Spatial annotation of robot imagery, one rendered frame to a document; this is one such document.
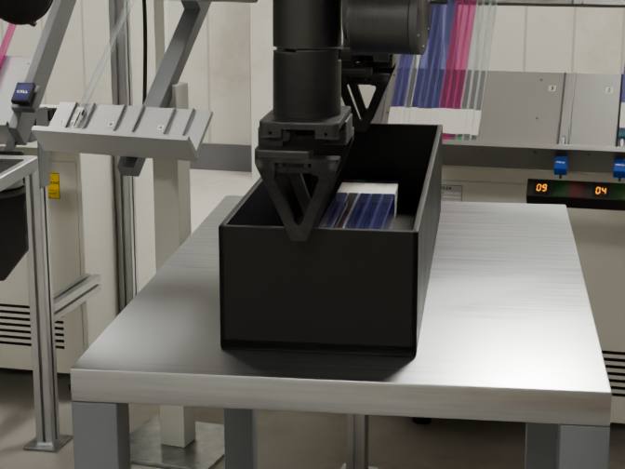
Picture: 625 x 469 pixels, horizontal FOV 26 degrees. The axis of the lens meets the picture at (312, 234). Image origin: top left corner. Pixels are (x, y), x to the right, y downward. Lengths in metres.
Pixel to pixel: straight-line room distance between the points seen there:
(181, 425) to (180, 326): 1.77
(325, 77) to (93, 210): 2.23
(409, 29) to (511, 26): 4.73
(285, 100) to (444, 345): 0.27
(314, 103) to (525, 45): 4.71
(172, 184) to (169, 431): 0.56
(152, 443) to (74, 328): 0.41
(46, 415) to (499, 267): 1.78
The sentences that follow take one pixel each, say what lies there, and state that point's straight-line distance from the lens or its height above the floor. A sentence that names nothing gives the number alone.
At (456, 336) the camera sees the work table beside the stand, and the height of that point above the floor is 0.80.
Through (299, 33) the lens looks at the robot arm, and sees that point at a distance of 1.10.
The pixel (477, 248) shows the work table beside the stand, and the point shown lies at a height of 0.80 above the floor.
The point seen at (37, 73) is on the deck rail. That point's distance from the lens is 3.00.
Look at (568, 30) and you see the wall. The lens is 5.79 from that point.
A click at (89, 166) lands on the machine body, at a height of 0.57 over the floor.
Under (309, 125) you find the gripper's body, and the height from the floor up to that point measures 1.01.
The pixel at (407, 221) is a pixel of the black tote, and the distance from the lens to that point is 1.62.
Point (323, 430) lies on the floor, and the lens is 3.15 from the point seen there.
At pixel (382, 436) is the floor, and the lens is 3.12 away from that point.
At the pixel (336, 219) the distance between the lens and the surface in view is 1.48.
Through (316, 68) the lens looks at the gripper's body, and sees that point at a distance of 1.11.
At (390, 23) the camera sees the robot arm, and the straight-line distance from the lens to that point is 1.08.
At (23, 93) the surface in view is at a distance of 2.92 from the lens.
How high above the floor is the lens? 1.18
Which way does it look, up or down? 14 degrees down
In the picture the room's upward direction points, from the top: straight up
